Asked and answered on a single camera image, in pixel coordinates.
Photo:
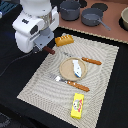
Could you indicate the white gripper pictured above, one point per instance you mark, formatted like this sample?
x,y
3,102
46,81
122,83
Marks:
x,y
35,31

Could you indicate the orange toy bread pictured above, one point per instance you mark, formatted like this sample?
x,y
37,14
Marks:
x,y
63,40

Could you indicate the yellow toy butter box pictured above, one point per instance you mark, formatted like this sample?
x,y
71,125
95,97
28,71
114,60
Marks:
x,y
77,106

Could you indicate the brown toy sausage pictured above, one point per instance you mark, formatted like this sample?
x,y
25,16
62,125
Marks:
x,y
49,50

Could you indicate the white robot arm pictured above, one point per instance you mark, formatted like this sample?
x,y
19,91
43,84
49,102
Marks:
x,y
36,8

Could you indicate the blue striped cloth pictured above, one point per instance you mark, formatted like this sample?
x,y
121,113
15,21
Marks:
x,y
8,5

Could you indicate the grey pot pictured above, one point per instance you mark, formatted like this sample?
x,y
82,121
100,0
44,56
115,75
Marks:
x,y
70,10

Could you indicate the round wooden plate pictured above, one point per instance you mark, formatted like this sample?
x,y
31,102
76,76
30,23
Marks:
x,y
66,69

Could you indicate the beige woven placemat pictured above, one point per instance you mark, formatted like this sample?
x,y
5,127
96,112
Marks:
x,y
56,98

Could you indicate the brown toy stove board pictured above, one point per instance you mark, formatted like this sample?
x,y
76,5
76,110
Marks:
x,y
110,18

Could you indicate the beige bowl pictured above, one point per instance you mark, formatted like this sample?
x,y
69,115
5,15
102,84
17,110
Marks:
x,y
124,16

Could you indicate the fork with wooden handle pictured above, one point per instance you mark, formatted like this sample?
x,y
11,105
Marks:
x,y
76,85

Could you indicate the knife with wooden handle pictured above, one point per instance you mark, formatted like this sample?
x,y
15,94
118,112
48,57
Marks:
x,y
83,58

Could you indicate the grey saucepan with handle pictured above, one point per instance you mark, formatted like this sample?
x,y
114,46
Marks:
x,y
93,17

